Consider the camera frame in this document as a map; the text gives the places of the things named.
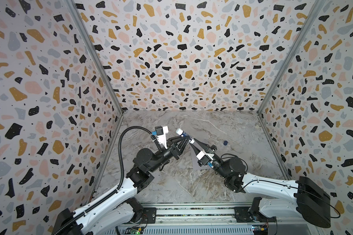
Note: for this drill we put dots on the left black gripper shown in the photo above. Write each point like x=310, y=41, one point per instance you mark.
x=174, y=151

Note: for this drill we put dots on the blue white glue stick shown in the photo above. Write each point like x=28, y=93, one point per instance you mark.
x=182, y=133

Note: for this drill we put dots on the pale lilac envelope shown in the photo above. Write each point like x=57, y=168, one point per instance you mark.
x=194, y=160

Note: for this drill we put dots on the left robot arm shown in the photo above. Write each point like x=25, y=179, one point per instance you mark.
x=119, y=205

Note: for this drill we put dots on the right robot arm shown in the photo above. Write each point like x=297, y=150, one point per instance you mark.
x=273, y=198

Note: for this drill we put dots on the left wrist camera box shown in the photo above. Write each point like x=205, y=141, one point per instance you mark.
x=160, y=134

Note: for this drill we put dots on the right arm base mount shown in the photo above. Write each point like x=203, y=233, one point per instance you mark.
x=247, y=215

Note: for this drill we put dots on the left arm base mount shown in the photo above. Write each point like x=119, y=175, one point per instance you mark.
x=146, y=215

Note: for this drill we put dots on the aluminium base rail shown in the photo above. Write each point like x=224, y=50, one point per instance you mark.
x=211, y=219

